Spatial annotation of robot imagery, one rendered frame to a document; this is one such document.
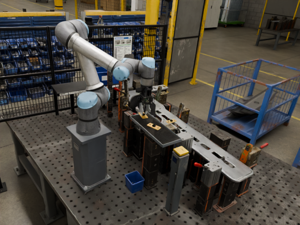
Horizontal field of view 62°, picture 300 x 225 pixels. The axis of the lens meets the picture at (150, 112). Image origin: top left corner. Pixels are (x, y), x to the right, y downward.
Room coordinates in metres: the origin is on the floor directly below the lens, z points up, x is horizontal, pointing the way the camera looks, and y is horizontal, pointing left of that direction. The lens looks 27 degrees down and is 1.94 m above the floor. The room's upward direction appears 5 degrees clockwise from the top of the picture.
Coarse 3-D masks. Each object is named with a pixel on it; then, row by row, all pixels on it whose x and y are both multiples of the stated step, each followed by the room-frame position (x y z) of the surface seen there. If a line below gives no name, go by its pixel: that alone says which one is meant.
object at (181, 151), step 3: (177, 147) 1.12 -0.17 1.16; (180, 147) 1.12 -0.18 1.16; (183, 147) 1.12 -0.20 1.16; (174, 150) 1.09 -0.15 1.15; (177, 150) 1.09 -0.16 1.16; (180, 150) 1.09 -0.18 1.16; (183, 150) 1.09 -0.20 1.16; (186, 150) 1.09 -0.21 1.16; (177, 153) 1.07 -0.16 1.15; (180, 153) 1.07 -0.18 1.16; (183, 153) 1.07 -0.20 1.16; (186, 153) 1.08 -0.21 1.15
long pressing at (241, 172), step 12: (156, 108) 1.89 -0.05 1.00; (180, 120) 1.72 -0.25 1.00; (192, 132) 1.55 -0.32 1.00; (192, 144) 1.40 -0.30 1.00; (204, 144) 1.41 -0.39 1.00; (204, 156) 1.27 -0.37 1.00; (228, 156) 1.29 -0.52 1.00; (228, 168) 1.17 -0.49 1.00; (240, 168) 1.18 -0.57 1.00; (240, 180) 1.08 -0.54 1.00
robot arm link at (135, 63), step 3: (123, 60) 1.38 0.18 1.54; (126, 60) 1.38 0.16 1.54; (129, 60) 1.36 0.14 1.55; (132, 60) 1.37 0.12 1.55; (135, 60) 1.38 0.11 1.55; (138, 60) 1.38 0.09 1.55; (132, 63) 1.33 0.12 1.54; (135, 63) 1.36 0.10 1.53; (138, 63) 1.35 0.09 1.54; (135, 66) 1.35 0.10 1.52; (135, 69) 1.35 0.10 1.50; (135, 72) 1.36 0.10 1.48
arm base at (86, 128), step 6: (78, 120) 1.29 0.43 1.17; (84, 120) 1.26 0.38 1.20; (90, 120) 1.27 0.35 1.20; (96, 120) 1.30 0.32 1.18; (78, 126) 1.27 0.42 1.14; (84, 126) 1.26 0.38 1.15; (90, 126) 1.26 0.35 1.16; (96, 126) 1.28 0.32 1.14; (78, 132) 1.26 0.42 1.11; (84, 132) 1.24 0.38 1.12; (90, 132) 1.25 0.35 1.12; (96, 132) 1.27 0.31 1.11
